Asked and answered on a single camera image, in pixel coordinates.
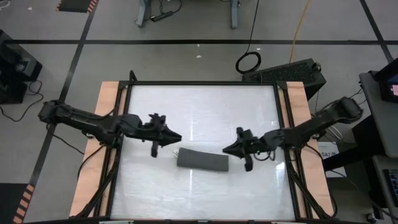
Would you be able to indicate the grey equipment cart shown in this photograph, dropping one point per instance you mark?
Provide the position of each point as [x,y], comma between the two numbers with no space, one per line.
[379,180]

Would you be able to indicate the black screen device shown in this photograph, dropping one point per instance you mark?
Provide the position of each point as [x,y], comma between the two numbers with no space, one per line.
[390,84]

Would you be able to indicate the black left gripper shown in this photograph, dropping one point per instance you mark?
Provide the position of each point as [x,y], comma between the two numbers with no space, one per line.
[154,133]

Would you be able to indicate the grey waffle weave towel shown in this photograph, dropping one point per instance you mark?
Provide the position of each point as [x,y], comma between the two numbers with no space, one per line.
[202,159]

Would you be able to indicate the black equipment stack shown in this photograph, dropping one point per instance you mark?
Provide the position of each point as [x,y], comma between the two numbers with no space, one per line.
[15,65]

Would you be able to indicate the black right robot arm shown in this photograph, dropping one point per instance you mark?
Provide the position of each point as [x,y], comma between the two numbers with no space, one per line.
[311,124]

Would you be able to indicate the black computer tower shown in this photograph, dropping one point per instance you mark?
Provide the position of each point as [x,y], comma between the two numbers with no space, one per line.
[286,74]

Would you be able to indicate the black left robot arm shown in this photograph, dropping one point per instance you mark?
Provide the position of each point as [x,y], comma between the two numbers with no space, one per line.
[93,124]

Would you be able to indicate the white paper label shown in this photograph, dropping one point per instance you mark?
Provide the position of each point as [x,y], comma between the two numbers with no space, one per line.
[329,152]

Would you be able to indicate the grey side desk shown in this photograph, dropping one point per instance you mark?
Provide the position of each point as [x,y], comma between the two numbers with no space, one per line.
[382,124]

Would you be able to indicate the black power strip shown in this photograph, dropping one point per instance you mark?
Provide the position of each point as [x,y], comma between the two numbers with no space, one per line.
[161,16]

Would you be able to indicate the black table frame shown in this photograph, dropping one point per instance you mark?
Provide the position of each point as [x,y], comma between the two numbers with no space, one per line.
[202,83]

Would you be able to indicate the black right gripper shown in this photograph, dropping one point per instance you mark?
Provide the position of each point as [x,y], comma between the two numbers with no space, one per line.
[255,144]

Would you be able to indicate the striped hazard floor mat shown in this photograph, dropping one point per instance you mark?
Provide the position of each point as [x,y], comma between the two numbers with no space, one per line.
[76,5]
[12,202]

